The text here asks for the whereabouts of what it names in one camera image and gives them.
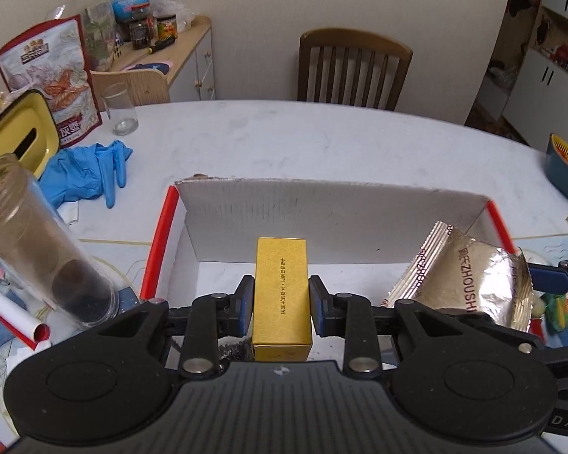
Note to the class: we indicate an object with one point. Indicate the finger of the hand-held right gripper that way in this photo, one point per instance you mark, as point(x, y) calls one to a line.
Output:
point(558, 354)
point(546, 276)

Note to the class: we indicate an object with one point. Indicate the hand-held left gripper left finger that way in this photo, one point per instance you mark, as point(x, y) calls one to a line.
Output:
point(246, 305)

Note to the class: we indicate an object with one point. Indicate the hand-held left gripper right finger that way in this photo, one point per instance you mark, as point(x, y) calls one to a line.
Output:
point(318, 305)

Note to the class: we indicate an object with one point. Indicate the yellow cardboard carton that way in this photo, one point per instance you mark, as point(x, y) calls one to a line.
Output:
point(281, 293)

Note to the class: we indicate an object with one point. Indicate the silver foil snack packet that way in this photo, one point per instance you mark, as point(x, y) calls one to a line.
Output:
point(473, 274)

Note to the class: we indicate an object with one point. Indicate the white cardboard box red rim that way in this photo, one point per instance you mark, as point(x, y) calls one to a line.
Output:
point(322, 217)

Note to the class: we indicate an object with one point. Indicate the blue basket yellow strainer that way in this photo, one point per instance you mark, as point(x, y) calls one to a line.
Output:
point(565, 165)

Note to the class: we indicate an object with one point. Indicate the blue nitrile gloves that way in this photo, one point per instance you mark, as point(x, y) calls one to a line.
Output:
point(80, 170)

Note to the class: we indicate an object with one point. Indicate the clear plastic jar dark lid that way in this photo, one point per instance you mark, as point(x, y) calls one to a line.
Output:
point(38, 246)

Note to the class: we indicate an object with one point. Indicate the red and white paper roll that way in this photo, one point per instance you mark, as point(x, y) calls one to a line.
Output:
point(14, 314)

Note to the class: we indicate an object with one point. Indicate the clear glass tumbler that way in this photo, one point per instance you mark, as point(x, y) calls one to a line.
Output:
point(120, 108)

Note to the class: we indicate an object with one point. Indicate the dark brown wooden chair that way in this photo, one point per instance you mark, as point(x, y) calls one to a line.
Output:
point(355, 66)

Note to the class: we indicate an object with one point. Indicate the light wood sideboard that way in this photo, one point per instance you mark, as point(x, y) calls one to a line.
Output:
point(189, 66)

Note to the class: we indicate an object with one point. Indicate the light wooden chair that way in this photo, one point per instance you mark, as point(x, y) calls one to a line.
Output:
point(132, 86)

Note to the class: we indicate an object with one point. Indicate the pink and blue mouse pad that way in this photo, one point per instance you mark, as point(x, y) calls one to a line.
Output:
point(149, 66)

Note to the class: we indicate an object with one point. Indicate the black yellow screwdriver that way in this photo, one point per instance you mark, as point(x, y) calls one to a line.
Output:
point(161, 45)

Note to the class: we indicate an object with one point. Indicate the black hanging bag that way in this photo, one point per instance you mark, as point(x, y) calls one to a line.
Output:
point(519, 2)

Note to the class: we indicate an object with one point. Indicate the jar with yellow label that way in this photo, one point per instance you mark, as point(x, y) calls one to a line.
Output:
point(166, 27)

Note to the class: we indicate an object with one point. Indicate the dark glass jar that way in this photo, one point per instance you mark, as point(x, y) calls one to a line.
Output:
point(141, 34)

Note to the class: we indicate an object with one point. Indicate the yellow tissue box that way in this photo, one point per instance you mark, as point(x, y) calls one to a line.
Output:
point(14, 127)

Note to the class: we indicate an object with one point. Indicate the crumpled clear plastic bag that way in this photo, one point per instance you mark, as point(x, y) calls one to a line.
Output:
point(182, 14)

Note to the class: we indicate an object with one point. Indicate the red printed snack bag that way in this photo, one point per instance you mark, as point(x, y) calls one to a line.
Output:
point(52, 75)

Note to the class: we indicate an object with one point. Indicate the clear printed plastic package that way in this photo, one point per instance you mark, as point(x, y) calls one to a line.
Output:
point(102, 33)

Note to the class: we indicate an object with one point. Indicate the blue globe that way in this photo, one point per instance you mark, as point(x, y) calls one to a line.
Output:
point(130, 2)

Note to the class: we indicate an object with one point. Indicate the white wall cabinet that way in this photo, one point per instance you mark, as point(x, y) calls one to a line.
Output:
point(549, 75)

